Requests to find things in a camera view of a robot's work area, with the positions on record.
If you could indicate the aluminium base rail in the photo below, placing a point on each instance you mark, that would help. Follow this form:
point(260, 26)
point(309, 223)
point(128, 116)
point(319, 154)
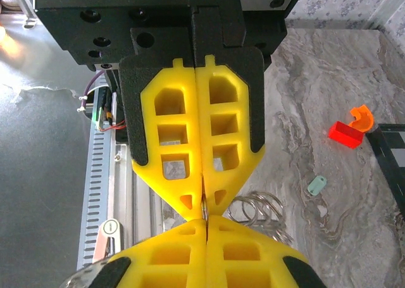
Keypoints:
point(142, 199)

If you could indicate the orange curved plastic block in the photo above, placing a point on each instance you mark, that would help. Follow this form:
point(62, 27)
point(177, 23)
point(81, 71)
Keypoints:
point(364, 118)

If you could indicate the black grey checkerboard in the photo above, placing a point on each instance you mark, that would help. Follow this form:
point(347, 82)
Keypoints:
point(392, 161)

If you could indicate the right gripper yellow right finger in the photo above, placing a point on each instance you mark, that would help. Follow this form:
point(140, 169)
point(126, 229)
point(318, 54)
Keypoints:
point(272, 262)

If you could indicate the white red tag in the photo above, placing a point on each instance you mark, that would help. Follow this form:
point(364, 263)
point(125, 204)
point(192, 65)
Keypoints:
point(107, 234)

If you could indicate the red plastic block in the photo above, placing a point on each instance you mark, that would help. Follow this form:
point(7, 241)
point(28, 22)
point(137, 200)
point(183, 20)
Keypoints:
point(345, 134)

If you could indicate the aluminium frame upright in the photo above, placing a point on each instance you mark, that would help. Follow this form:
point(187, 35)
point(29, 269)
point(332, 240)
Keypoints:
point(25, 6)

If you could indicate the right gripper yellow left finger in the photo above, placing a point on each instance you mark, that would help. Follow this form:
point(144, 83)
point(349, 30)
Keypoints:
point(177, 269)

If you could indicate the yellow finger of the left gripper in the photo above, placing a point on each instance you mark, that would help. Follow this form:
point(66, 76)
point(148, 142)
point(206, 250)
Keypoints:
point(243, 161)
point(152, 136)

